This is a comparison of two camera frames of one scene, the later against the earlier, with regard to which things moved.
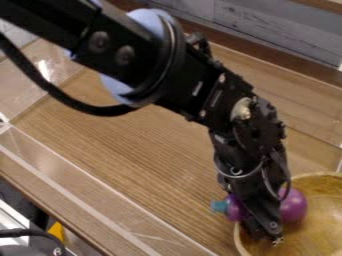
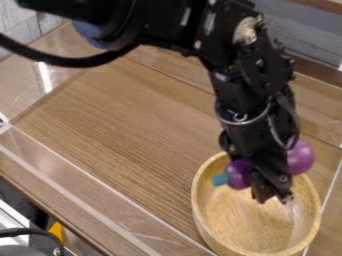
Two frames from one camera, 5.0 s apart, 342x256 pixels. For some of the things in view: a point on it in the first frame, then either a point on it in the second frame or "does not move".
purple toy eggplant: (294, 206) → (240, 168)
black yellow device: (31, 232) does not move
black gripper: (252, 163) → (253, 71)
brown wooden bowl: (316, 235) → (238, 226)
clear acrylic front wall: (102, 220) does not move
